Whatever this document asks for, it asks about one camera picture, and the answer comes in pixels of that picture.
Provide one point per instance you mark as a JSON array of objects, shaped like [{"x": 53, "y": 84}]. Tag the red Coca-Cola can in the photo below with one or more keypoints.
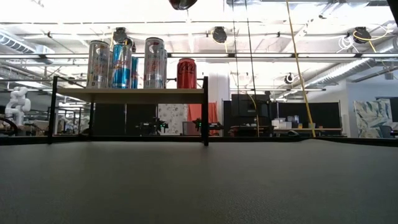
[
  {"x": 183, "y": 3},
  {"x": 186, "y": 74}
]

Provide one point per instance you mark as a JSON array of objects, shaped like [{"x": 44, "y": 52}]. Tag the Celsius Peach Vibe can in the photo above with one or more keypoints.
[{"x": 165, "y": 71}]

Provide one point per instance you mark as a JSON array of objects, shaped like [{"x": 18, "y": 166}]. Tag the dark grey can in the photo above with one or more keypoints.
[{"x": 154, "y": 63}]

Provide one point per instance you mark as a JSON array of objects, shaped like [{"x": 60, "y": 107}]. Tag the blue silver Red Bull can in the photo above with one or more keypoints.
[
  {"x": 122, "y": 67},
  {"x": 134, "y": 73}
]

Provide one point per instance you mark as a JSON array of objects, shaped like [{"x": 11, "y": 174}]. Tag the white yellow Celsius can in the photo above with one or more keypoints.
[{"x": 98, "y": 63}]

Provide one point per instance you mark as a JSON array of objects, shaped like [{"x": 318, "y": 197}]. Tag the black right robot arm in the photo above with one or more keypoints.
[{"x": 394, "y": 6}]

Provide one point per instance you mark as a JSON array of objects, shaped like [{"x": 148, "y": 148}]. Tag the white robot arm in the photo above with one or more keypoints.
[{"x": 18, "y": 104}]

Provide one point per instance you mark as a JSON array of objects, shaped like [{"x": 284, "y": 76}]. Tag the orange panel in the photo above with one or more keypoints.
[{"x": 194, "y": 112}]

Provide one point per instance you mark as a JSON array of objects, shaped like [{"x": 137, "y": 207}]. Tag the black robot with green light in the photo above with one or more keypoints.
[
  {"x": 214, "y": 126},
  {"x": 152, "y": 127}
]

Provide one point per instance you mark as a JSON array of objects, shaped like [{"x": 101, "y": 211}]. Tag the white patterned panel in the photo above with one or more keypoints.
[{"x": 172, "y": 115}]

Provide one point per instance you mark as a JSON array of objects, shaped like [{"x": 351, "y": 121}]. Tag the black cabinet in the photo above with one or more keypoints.
[{"x": 242, "y": 109}]

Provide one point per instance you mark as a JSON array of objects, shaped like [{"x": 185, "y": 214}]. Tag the white box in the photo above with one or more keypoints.
[{"x": 281, "y": 124}]

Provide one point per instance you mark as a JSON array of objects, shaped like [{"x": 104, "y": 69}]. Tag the black partition panel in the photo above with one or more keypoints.
[
  {"x": 109, "y": 119},
  {"x": 320, "y": 113}
]

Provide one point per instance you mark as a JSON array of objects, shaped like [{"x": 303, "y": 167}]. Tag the blue patterned panel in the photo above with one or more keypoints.
[{"x": 373, "y": 118}]

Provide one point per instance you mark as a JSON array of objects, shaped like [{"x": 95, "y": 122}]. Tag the black aluminium table frame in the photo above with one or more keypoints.
[{"x": 233, "y": 139}]

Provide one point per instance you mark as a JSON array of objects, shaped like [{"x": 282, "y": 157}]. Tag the wooden shelf with black frame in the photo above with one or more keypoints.
[{"x": 133, "y": 95}]

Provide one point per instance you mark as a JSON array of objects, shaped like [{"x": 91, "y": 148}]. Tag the silver ventilation duct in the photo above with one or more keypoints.
[
  {"x": 342, "y": 73},
  {"x": 18, "y": 45}
]

